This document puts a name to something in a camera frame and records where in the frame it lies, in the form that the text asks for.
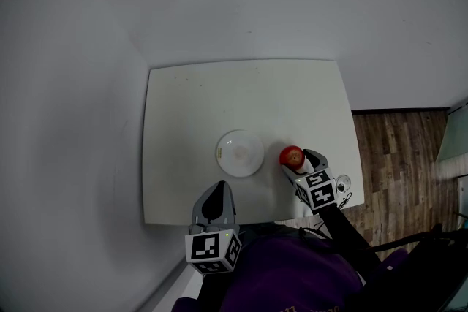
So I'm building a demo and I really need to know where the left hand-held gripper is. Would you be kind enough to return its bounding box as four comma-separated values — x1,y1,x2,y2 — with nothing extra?
184,180,244,275

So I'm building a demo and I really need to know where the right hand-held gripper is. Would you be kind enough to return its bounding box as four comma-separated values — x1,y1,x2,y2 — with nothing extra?
281,148,339,213

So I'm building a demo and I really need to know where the red apple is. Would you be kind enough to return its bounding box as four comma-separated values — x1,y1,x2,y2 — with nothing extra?
279,145,305,170

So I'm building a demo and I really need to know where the white plate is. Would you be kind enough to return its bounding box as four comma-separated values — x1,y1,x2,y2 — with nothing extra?
214,129,265,178

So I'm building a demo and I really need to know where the person's right forearm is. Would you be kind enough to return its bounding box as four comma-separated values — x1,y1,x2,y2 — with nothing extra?
319,203,385,277

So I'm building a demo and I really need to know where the person's left forearm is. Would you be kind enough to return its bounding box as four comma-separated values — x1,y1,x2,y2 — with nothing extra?
198,270,237,306

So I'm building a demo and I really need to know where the person's purple sweater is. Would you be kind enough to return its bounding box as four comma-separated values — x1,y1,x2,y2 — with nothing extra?
175,234,410,312

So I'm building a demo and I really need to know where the frosted glass partition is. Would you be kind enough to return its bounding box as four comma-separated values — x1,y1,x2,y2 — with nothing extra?
434,104,468,164

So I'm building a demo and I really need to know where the black bag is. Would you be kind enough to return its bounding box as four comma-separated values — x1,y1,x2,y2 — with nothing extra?
343,222,468,312

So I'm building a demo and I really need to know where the white cabinet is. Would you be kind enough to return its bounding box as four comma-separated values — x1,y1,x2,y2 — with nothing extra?
456,175,468,228

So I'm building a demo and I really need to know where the silver cable grommet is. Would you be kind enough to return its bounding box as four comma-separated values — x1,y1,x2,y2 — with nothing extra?
334,174,352,194

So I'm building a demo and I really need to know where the black cord loop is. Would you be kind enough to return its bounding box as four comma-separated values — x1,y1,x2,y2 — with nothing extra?
337,191,353,210

